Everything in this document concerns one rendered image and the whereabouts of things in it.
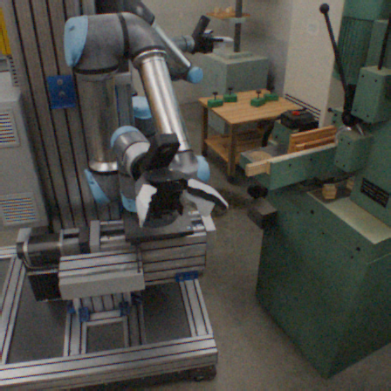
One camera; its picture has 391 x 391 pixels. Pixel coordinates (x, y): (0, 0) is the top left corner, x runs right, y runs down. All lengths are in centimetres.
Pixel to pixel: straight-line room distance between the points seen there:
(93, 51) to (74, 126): 37
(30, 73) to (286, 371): 158
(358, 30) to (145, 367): 146
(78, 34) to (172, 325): 124
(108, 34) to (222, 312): 151
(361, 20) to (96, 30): 86
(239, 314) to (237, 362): 28
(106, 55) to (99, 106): 14
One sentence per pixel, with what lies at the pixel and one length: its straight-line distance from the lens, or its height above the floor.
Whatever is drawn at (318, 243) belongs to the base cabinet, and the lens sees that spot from 157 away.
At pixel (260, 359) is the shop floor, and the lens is 194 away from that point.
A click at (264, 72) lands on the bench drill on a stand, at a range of 391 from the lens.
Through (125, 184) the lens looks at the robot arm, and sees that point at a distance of 89.
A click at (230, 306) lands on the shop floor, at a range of 211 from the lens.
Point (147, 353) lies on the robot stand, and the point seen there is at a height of 23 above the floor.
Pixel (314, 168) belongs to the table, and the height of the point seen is 88.
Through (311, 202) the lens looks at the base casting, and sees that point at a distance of 153.
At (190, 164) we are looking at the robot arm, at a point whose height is 115.
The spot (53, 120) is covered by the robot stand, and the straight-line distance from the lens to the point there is 132.
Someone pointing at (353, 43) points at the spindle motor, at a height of 134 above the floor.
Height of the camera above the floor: 160
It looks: 33 degrees down
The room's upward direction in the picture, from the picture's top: straight up
